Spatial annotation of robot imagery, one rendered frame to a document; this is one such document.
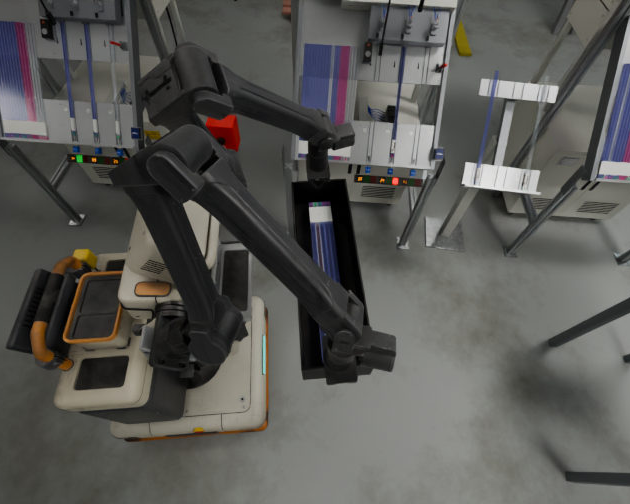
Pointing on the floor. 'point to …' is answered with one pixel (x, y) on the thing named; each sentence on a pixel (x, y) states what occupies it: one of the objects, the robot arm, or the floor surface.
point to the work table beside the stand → (625, 362)
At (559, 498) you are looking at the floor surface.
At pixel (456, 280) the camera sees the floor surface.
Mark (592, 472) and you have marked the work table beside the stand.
